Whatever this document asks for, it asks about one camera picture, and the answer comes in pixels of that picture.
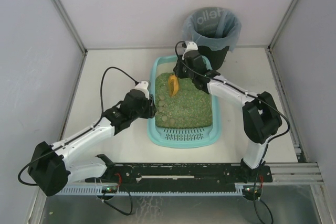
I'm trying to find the orange litter scoop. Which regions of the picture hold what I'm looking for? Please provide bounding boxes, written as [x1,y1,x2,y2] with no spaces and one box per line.
[168,74,179,97]

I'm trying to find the teal cat litter box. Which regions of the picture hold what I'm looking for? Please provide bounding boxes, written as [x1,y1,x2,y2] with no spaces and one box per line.
[147,56,222,148]

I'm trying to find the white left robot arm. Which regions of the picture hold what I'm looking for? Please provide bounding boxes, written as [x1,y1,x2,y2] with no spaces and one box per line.
[28,89,156,196]

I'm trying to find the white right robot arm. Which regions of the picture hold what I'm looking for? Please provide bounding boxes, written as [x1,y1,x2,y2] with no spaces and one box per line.
[173,51,282,172]

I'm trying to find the green litter pellets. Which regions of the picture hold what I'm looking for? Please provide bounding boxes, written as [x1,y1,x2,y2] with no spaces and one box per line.
[155,72,213,129]

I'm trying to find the black trash bin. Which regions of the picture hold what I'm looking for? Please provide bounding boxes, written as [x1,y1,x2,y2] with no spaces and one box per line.
[195,7,241,70]

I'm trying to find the blue plastic bin liner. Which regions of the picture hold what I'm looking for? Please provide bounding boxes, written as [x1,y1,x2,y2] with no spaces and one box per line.
[182,7,242,51]

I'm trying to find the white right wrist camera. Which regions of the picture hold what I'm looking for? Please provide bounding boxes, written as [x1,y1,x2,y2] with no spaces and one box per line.
[184,41,198,53]

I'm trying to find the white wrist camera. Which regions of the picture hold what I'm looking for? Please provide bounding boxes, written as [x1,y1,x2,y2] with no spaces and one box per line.
[134,81,151,97]
[184,41,198,53]

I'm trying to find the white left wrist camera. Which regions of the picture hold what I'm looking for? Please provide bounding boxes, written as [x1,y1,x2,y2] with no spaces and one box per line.
[134,81,151,97]

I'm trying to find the black left camera cable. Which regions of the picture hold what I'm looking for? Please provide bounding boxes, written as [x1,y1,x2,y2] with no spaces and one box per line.
[100,67,140,120]

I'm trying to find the black camera cable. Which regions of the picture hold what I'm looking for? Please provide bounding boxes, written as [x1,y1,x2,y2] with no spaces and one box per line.
[174,40,290,146]
[100,67,140,120]

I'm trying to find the black right camera cable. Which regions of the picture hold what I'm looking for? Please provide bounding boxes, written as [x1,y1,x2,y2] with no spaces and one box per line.
[174,40,290,146]

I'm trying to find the aluminium frame post right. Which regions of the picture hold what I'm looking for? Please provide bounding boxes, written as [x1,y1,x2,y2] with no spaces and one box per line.
[270,0,316,49]

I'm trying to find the aluminium frame post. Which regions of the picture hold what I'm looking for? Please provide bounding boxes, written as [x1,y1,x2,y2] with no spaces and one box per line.
[36,0,88,55]
[270,0,316,49]

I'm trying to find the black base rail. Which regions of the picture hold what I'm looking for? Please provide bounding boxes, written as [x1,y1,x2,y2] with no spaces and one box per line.
[86,161,274,190]

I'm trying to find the aluminium frame post left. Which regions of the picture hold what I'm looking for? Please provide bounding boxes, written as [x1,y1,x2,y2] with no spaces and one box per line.
[36,0,88,55]

